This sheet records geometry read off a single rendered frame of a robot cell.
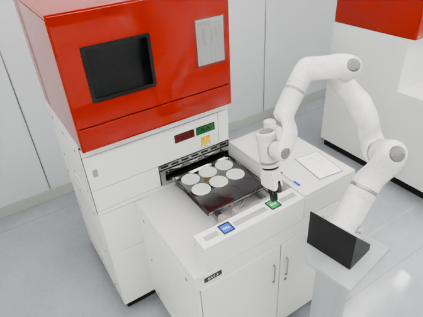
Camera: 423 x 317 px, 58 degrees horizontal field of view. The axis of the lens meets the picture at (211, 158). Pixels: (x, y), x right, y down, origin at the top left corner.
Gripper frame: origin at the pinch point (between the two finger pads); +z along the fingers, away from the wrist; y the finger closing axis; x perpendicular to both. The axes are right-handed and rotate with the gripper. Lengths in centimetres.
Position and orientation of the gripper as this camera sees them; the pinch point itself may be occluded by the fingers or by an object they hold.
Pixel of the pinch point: (273, 196)
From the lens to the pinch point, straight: 175.0
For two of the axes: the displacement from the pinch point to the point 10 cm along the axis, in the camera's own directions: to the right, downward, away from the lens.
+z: 1.7, 9.0, 4.0
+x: 8.4, -3.4, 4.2
